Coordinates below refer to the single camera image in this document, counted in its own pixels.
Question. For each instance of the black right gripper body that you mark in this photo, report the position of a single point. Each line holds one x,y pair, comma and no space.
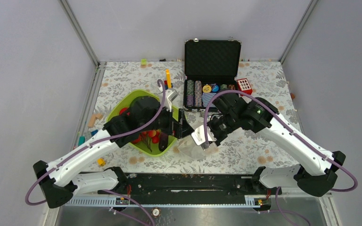
222,126

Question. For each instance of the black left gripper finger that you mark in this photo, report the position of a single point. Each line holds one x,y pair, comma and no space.
163,142
184,128

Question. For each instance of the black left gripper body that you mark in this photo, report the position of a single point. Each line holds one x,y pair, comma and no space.
164,121

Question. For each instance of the clear zip top bag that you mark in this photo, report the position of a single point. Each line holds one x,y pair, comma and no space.
188,147

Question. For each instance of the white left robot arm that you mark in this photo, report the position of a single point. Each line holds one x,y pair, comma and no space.
61,179

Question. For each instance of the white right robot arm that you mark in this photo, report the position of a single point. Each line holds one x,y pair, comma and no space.
315,172

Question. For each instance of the red toy brick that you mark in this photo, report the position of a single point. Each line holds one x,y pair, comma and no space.
244,86

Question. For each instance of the toy brick car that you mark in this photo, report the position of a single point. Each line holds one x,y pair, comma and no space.
168,81

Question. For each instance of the floral tablecloth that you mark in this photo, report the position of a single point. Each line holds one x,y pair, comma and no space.
242,152

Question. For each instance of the black poker chip case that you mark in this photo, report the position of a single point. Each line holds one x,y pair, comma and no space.
209,67

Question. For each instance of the red apple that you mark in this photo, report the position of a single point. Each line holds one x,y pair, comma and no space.
123,110

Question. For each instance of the green plastic tray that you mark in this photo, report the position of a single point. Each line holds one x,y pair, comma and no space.
126,102

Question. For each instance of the small yellow toy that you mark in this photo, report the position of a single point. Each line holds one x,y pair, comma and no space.
101,162

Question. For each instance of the blue toy block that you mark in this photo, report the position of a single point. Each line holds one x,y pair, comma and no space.
94,132

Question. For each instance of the tan wooden block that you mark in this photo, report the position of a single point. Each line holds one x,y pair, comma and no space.
94,117

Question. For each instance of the teal toy block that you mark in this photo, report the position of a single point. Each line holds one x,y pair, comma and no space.
81,140

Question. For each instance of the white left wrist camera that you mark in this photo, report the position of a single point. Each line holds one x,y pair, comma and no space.
168,96

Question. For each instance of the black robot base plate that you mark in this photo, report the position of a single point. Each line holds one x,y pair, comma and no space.
188,189

